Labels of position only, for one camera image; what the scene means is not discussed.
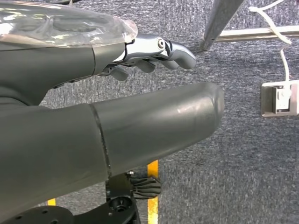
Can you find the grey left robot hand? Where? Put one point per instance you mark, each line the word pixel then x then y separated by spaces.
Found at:
pixel 93 139

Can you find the steel top workbench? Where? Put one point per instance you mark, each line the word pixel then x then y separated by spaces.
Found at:
pixel 219 18

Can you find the yellow floor tape square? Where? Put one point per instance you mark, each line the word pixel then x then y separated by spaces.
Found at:
pixel 152 210

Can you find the metal floor socket box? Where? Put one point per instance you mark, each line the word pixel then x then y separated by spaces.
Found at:
pixel 271 99

